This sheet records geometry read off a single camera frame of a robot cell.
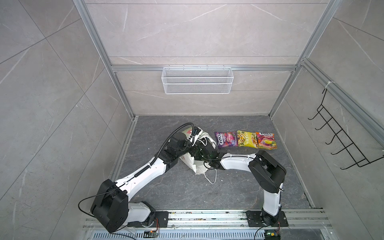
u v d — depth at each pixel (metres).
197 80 1.01
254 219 0.73
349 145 0.63
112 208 0.40
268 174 0.49
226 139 1.03
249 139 1.00
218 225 0.73
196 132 0.66
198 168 0.86
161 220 0.73
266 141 1.01
